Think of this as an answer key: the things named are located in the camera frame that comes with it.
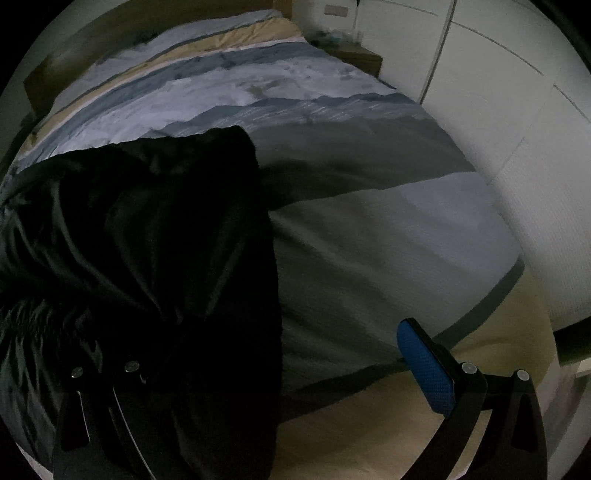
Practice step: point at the white wardrobe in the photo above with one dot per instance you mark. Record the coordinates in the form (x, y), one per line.
(498, 92)

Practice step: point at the small clutter on nightstand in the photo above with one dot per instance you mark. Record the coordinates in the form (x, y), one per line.
(339, 38)

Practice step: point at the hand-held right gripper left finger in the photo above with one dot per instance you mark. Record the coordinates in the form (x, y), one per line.
(134, 415)

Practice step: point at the wooden headboard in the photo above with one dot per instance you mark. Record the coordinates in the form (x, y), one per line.
(138, 32)

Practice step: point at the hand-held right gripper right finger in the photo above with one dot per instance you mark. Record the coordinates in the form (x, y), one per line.
(427, 369)

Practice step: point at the black padded jacket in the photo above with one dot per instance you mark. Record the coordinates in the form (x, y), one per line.
(152, 286)

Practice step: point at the bed with striped duvet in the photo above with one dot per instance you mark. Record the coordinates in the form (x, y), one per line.
(369, 221)

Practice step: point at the beige wall switch plate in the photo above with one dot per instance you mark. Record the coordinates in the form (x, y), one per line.
(336, 9)

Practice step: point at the wooden nightstand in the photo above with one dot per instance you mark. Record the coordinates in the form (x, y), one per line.
(360, 59)

